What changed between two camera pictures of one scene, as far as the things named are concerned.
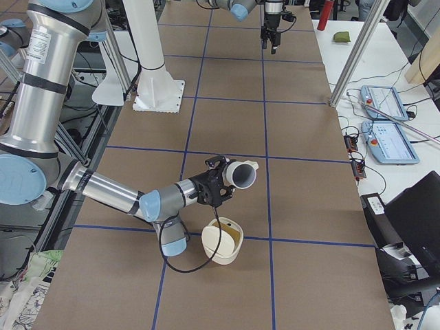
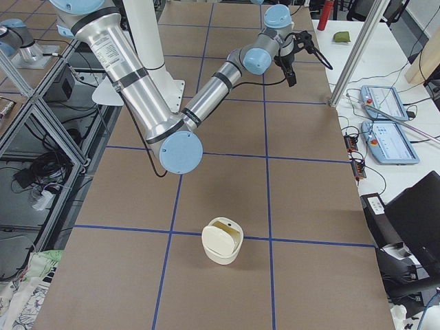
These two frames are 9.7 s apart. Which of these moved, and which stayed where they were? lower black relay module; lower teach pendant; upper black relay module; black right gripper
Moved: black right gripper
Stayed: upper black relay module; lower black relay module; lower teach pendant
